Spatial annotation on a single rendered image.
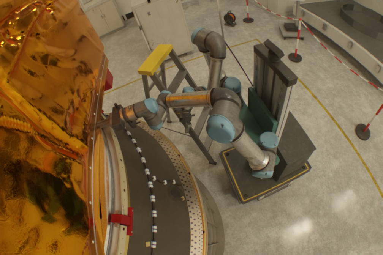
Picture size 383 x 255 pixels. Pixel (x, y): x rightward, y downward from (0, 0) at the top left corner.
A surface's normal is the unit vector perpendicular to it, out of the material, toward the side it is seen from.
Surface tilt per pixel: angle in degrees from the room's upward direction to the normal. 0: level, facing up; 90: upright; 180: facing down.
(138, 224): 62
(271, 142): 8
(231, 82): 8
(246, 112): 0
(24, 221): 88
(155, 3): 90
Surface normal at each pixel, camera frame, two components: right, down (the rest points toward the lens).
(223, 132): -0.44, 0.70
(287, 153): -0.22, -0.61
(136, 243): 0.76, -0.36
